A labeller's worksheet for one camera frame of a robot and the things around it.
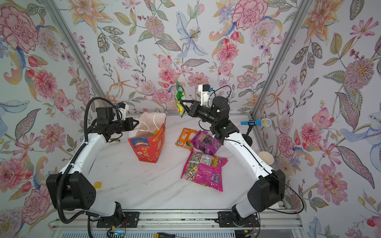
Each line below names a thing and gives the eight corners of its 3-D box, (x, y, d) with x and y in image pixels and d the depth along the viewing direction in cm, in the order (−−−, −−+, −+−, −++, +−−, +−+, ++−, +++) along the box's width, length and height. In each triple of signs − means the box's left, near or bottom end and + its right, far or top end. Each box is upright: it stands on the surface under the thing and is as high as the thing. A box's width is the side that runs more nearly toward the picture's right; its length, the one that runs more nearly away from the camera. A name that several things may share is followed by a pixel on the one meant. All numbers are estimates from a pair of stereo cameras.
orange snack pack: (175, 145, 104) (175, 143, 102) (183, 129, 113) (183, 127, 111) (192, 149, 101) (192, 148, 100) (198, 132, 110) (198, 131, 109)
